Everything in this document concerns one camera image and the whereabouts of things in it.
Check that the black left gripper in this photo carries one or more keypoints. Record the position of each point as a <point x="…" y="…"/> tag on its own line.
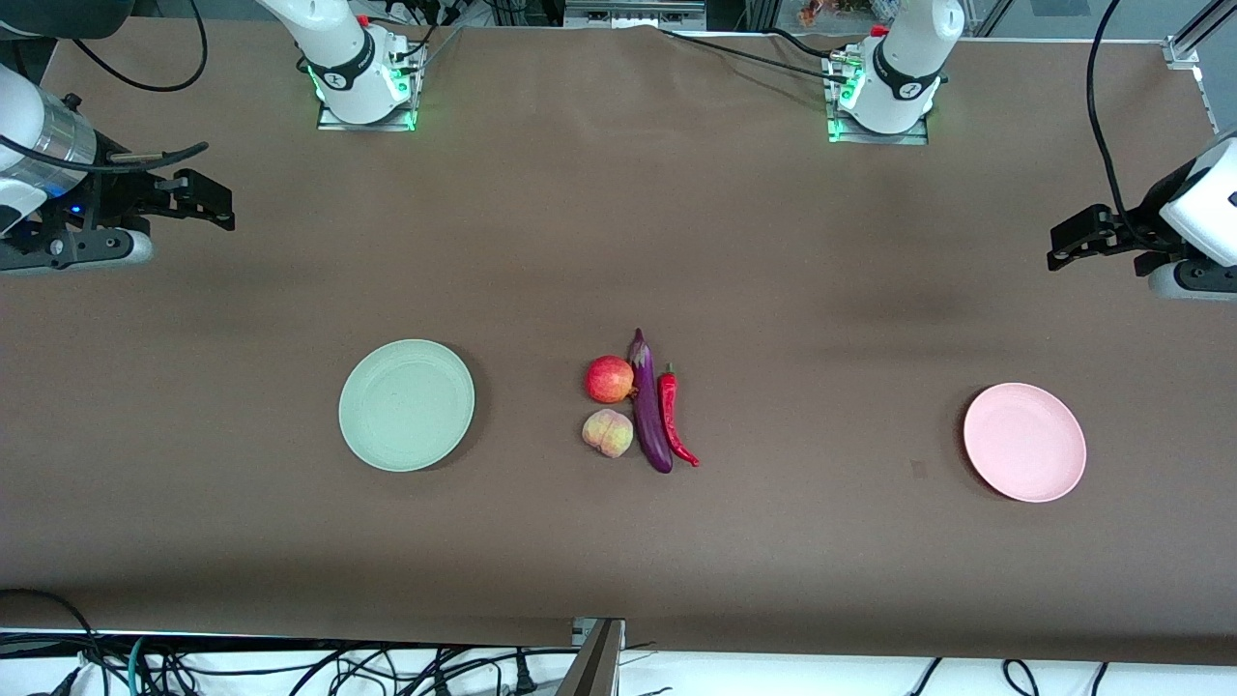
<point x="1133" y="229"/>

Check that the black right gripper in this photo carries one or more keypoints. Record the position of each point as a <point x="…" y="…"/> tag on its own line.
<point x="124" y="193"/>

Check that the red apple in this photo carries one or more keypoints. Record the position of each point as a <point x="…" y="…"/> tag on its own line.
<point x="609" y="379"/>

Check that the red chili pepper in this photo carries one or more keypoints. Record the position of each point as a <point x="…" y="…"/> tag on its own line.
<point x="668" y="401"/>

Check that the yellow pink peach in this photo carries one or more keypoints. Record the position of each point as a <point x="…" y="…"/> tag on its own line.
<point x="607" y="433"/>

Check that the long purple eggplant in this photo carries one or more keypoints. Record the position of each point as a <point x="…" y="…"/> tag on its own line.
<point x="650" y="416"/>

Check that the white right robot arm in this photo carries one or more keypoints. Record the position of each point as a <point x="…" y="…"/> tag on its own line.
<point x="348" y="58"/>

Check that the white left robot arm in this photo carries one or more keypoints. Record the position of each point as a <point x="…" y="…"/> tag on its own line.
<point x="908" y="58"/>

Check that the pink plate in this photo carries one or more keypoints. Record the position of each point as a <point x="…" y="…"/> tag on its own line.
<point x="1024" y="443"/>

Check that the pale green plate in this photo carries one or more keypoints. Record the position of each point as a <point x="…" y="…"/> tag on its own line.
<point x="406" y="406"/>

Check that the colourful toy pile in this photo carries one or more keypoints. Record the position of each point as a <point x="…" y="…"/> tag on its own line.
<point x="831" y="10"/>

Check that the grey device box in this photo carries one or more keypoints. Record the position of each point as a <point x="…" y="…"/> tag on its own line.
<point x="633" y="14"/>

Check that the black power plug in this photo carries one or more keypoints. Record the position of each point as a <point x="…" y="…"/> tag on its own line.
<point x="522" y="677"/>

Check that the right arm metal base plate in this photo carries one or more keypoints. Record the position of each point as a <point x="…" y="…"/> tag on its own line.
<point x="387" y="124"/>

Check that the aluminium table frame rail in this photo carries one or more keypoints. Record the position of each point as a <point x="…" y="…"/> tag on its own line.
<point x="1184" y="48"/>

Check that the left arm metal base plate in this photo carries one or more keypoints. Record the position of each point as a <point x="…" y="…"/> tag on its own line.
<point x="870" y="138"/>

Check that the aluminium profile post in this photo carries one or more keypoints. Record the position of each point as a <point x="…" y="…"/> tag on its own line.
<point x="594" y="667"/>

